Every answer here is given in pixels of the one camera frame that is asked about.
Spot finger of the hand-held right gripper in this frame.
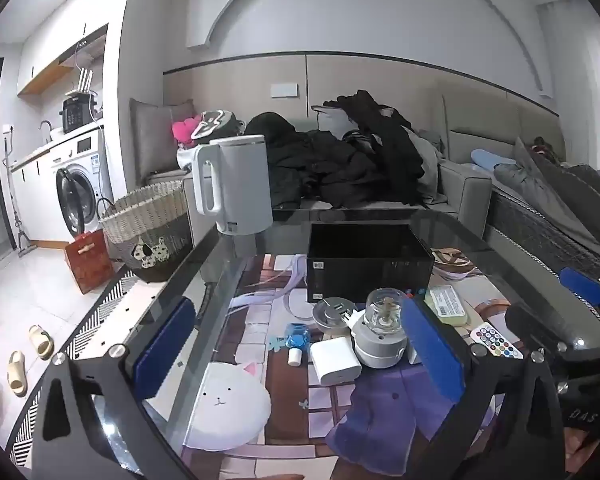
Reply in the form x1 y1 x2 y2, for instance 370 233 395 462
559 266 600 312
504 303 590 357

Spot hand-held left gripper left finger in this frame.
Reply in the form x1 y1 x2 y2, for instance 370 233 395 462
32 296 198 480

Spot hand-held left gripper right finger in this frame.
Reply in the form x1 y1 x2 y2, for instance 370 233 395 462
401 297 567 480

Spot pale green box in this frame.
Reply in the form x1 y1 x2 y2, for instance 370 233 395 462
425 285 470 328

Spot glass jar grinder grey base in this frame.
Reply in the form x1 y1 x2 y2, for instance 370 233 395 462
354 287 411 370

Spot white cube charger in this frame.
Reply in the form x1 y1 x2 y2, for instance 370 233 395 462
310 336 363 387

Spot black storage box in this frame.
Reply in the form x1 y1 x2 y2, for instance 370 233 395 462
306 222 436 305

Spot person's right hand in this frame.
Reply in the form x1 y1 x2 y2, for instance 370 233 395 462
562 430 600 480

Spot white remote coloured buttons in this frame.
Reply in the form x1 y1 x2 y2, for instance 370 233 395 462
469 324 524 361

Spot black white patterned rug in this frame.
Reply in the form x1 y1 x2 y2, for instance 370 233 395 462
7 265 166 466

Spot white cat face cushion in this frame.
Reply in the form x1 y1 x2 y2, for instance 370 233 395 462
182 360 272 453

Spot grey blanket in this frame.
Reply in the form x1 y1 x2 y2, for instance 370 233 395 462
495 137 600 261

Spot woven basket with dog print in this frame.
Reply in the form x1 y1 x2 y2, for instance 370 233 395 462
97 182 193 283

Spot beige slipper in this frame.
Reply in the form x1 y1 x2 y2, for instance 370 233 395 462
6 351 29 397
29 325 55 361

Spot printed cartoon mat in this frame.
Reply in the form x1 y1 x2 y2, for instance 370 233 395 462
180 252 511 480

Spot small blue crystal bottle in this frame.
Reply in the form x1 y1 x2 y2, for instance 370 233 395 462
282 324 311 348

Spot grey sofa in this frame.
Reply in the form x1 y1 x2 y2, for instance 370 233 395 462
145 77 493 241

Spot light blue pillow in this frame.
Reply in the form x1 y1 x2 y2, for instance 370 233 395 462
470 149 516 172

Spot white electric kettle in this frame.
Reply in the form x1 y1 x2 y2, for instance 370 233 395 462
192 135 274 237

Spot white kitchen counter cabinet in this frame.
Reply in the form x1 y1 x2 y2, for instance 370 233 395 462
10 145 63 248

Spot white front-load washing machine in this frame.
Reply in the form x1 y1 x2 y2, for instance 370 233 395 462
49 127 112 241

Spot pile of dark clothes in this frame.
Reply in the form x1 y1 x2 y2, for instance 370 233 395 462
244 90 441 210

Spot upright mop stand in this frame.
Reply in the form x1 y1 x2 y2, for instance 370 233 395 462
2 127 32 257

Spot grey sofa cushion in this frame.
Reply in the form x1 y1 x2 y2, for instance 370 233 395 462
130 99 196 176

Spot pink plush cloth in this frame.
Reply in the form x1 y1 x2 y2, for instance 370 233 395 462
172 115 204 149

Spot white curtain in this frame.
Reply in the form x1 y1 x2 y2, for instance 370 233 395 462
537 0 600 126

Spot black and white cap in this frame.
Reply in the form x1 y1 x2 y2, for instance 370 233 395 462
192 109 246 143

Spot white wall cabinet wooden shelf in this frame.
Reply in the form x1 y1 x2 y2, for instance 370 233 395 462
17 22 108 96

